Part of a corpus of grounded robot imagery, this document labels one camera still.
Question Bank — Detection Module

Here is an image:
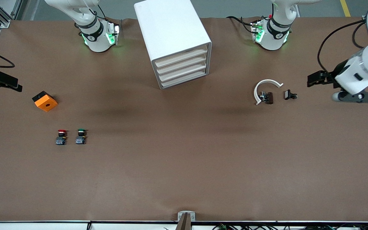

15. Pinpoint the aluminium frame profile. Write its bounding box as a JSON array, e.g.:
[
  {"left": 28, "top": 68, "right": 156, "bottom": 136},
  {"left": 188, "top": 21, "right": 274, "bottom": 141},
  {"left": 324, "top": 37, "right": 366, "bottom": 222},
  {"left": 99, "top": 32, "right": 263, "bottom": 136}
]
[{"left": 0, "top": 0, "right": 23, "bottom": 28}]

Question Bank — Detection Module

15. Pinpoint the red push button switch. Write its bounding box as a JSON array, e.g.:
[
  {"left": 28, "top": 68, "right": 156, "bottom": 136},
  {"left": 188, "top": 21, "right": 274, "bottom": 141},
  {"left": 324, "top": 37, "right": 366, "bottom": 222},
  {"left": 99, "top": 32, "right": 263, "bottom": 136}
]
[{"left": 56, "top": 129, "right": 68, "bottom": 146}]

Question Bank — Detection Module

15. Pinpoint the large table cover sheet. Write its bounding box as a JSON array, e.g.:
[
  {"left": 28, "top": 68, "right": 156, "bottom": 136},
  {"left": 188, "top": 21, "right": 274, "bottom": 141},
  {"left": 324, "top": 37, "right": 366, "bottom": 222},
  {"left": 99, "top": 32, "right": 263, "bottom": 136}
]
[{"left": 0, "top": 17, "right": 368, "bottom": 223}]

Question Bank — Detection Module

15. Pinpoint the white curved plastic part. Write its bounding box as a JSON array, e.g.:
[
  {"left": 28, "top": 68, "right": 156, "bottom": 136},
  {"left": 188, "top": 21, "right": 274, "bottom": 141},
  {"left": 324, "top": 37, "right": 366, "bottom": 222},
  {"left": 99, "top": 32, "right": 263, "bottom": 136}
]
[{"left": 254, "top": 79, "right": 284, "bottom": 106}]

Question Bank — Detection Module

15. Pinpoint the white drawer cabinet shell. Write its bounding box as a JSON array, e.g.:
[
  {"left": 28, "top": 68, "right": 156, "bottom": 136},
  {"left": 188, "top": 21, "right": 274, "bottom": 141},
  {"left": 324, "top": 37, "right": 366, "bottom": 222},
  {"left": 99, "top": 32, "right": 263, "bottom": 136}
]
[{"left": 134, "top": 0, "right": 212, "bottom": 90}]

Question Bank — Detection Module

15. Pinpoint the black right arm base cable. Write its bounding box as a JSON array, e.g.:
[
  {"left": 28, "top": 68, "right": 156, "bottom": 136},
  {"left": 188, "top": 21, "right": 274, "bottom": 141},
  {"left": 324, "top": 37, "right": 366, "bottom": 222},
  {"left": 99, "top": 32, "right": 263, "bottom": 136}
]
[{"left": 88, "top": 3, "right": 109, "bottom": 21}]

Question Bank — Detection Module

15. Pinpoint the black left arm base cable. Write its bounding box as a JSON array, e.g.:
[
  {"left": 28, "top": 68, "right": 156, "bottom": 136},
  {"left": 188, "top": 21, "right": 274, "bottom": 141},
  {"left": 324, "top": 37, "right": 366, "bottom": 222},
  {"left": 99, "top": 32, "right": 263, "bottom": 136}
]
[{"left": 226, "top": 15, "right": 258, "bottom": 34}]

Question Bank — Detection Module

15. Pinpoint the orange box with hole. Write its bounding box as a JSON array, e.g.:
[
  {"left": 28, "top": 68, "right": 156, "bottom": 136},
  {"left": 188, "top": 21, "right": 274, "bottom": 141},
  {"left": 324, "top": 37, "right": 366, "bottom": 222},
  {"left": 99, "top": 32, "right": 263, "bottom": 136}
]
[{"left": 32, "top": 91, "right": 58, "bottom": 112}]

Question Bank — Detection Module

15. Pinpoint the small dark brown component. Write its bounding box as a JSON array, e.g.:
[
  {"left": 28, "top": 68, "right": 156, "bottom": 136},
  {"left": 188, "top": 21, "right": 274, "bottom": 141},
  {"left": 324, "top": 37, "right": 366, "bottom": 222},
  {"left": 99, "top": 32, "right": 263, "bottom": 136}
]
[{"left": 259, "top": 91, "right": 274, "bottom": 105}]

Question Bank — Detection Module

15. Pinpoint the black arm base cable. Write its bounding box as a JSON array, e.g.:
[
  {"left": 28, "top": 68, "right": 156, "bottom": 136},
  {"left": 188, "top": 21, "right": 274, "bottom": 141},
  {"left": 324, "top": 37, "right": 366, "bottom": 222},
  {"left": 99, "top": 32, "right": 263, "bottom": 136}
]
[
  {"left": 88, "top": 3, "right": 109, "bottom": 21},
  {"left": 226, "top": 15, "right": 258, "bottom": 34}
]

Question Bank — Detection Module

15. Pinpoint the grey bracket with brown post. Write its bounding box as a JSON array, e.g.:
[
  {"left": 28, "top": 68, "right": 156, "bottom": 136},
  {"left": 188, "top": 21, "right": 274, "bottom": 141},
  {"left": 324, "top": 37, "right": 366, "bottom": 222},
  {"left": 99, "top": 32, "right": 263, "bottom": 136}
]
[{"left": 176, "top": 211, "right": 196, "bottom": 230}]

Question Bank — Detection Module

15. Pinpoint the cream cabinet drawer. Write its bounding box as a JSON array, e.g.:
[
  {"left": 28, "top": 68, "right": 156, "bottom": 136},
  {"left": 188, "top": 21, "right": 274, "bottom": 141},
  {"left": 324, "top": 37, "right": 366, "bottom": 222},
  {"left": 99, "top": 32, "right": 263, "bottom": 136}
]
[
  {"left": 160, "top": 70, "right": 209, "bottom": 89},
  {"left": 155, "top": 45, "right": 209, "bottom": 68},
  {"left": 156, "top": 55, "right": 208, "bottom": 75},
  {"left": 158, "top": 63, "right": 208, "bottom": 82}
]

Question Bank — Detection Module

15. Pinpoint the green push button switch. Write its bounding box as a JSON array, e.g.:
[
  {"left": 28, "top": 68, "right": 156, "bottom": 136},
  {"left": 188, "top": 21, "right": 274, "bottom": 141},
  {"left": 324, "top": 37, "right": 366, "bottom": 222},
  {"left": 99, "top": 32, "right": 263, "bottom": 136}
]
[{"left": 75, "top": 128, "right": 88, "bottom": 145}]

